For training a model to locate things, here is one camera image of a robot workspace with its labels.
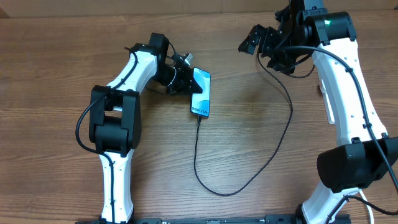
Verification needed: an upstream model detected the black USB charging cable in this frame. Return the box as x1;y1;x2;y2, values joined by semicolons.
193;52;316;197

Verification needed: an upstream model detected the white power strip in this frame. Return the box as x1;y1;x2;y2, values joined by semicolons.
319;79;335;125

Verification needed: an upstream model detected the smartphone with blue screen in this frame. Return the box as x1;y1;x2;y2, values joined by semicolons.
190;68;211;117

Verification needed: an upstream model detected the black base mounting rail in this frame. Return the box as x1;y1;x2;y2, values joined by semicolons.
74;213;352;224

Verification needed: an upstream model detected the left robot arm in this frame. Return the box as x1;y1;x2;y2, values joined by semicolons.
89;33;211;223

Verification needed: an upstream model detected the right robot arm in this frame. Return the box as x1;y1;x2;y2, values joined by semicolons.
238;1;397;223

